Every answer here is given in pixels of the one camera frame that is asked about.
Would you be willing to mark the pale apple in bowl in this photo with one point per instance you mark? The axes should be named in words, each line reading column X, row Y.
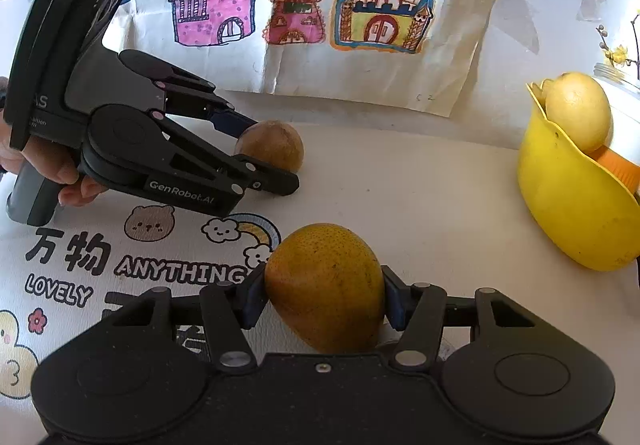
column 578, row 104

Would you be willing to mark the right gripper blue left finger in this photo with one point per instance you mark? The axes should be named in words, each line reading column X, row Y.
column 228, row 309

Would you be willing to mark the yellow plastic bowl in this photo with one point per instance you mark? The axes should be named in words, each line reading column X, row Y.
column 584, row 209

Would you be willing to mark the orange fruit in bowl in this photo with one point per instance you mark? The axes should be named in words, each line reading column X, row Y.
column 627, row 172

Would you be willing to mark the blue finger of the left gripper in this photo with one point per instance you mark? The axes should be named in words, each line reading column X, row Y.
column 235, row 122
column 268, row 178

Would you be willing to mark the children's house drawing paper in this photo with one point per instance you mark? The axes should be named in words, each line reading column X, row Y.
column 411, row 54

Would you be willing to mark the white jar with flowers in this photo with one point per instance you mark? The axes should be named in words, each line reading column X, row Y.
column 623, row 98

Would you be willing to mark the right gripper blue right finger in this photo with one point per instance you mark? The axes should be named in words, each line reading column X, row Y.
column 418, row 313

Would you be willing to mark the brown round fruit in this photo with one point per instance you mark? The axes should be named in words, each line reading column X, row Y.
column 273, row 142

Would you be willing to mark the white printed tablecloth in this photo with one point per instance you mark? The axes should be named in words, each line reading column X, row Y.
column 103, row 342

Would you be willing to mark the person's left hand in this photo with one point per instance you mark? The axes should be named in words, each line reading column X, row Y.
column 52, row 162

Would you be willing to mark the yellow-brown mango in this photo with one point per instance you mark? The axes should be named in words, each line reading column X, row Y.
column 327, row 285

